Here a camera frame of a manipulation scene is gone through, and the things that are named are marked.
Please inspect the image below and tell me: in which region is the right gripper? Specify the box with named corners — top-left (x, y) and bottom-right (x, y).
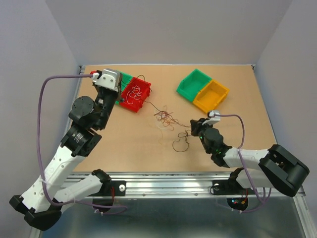
top-left (191, 118), bottom-right (214, 154)

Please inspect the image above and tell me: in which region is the red wire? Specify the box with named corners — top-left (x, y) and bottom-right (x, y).
top-left (153, 110), bottom-right (191, 131)

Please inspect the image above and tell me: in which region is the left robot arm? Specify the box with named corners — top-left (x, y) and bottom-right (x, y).
top-left (9, 87), bottom-right (118, 231)

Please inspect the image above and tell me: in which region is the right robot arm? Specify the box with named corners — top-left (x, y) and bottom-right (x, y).
top-left (190, 118), bottom-right (310, 197)

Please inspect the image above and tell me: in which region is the left green bin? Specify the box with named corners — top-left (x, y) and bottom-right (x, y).
top-left (120, 72), bottom-right (133, 102)

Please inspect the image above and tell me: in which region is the green bin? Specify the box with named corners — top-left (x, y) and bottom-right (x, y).
top-left (176, 69), bottom-right (212, 102)
top-left (120, 72), bottom-right (133, 102)

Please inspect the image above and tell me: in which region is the red bin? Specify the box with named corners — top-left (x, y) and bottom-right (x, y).
top-left (119, 77), bottom-right (151, 113)

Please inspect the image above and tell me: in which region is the yellow bin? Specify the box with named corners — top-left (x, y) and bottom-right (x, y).
top-left (193, 80), bottom-right (229, 113)

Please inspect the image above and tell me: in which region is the right green bin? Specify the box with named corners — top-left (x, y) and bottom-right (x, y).
top-left (176, 69), bottom-right (212, 102)

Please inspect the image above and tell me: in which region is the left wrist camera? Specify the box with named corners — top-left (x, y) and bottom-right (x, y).
top-left (91, 68), bottom-right (122, 93)

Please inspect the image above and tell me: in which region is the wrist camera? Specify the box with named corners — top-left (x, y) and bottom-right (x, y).
top-left (91, 68), bottom-right (122, 93)
top-left (202, 110), bottom-right (220, 125)

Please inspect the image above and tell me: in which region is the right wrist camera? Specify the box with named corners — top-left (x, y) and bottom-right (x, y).
top-left (202, 110), bottom-right (220, 125)

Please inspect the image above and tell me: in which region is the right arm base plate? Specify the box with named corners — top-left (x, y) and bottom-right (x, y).
top-left (211, 179), bottom-right (245, 195)

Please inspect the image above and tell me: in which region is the aluminium frame rail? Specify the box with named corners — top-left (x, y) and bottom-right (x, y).
top-left (29, 64), bottom-right (317, 238)

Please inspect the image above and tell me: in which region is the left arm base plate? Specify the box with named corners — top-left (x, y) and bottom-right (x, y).
top-left (91, 180), bottom-right (126, 197)

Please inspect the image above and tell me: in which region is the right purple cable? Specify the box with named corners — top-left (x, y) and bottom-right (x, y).
top-left (214, 114), bottom-right (272, 214)

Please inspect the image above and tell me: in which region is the purple cable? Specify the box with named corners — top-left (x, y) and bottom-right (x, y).
top-left (214, 114), bottom-right (272, 214)
top-left (36, 73), bottom-right (128, 216)

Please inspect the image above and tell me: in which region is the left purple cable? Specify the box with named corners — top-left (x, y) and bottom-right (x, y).
top-left (36, 73), bottom-right (128, 216)

